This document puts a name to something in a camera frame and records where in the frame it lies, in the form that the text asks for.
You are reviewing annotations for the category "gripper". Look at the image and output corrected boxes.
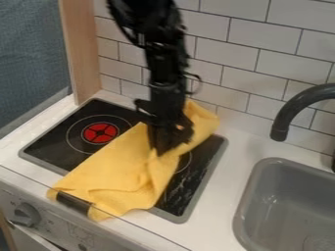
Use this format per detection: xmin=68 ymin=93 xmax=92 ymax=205
xmin=133 ymin=80 xmax=197 ymax=157

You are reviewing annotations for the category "yellow cloth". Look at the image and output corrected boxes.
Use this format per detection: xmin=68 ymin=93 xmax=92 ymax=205
xmin=45 ymin=99 xmax=221 ymax=223

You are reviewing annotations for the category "toy stove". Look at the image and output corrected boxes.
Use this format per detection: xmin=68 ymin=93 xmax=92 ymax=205
xmin=17 ymin=97 xmax=229 ymax=225

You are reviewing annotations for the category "tap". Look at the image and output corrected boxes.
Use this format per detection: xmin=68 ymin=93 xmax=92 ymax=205
xmin=267 ymin=82 xmax=335 ymax=175

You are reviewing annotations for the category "toy sink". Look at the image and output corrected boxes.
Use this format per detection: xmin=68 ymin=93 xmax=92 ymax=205
xmin=231 ymin=157 xmax=335 ymax=251

